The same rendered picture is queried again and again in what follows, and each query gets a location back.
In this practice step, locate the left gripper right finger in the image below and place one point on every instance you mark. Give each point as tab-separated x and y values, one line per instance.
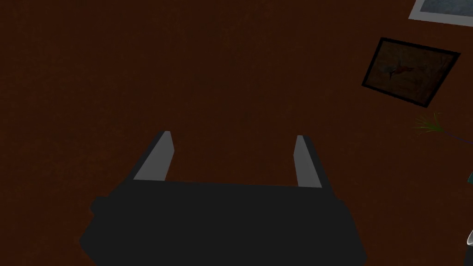
306	166

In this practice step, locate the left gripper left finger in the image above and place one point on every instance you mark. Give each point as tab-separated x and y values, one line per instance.
157	160

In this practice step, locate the green plant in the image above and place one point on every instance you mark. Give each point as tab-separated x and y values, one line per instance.
430	125

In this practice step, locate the black framed dark picture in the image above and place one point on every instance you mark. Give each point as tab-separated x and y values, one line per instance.
410	72

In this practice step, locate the white framed grey picture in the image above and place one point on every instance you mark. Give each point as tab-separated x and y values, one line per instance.
443	11

